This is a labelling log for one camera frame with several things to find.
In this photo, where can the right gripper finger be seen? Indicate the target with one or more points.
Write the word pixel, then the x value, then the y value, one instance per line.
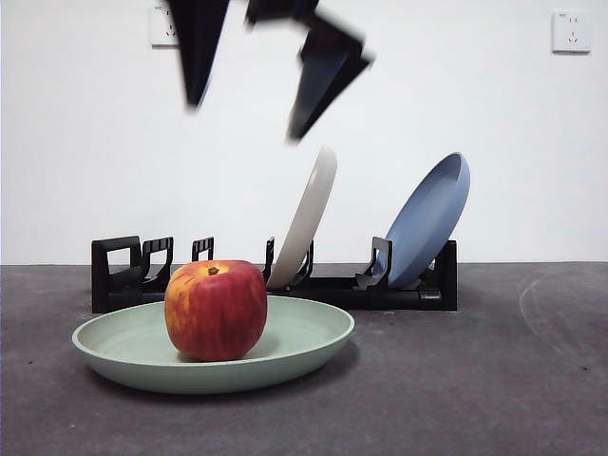
pixel 318 85
pixel 197 52

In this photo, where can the red apple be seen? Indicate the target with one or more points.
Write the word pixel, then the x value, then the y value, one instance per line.
pixel 216 313

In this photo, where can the green plate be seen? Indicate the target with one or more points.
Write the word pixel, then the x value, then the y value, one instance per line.
pixel 214 376

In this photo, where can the white plate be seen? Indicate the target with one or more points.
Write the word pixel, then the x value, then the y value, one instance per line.
pixel 306 218

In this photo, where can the blue plate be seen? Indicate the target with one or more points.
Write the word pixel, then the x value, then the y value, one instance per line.
pixel 425 223

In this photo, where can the black plate rack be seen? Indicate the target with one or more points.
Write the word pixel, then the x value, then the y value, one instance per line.
pixel 394 300

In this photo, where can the white wall socket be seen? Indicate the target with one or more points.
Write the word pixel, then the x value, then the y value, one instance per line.
pixel 160 31
pixel 572 32

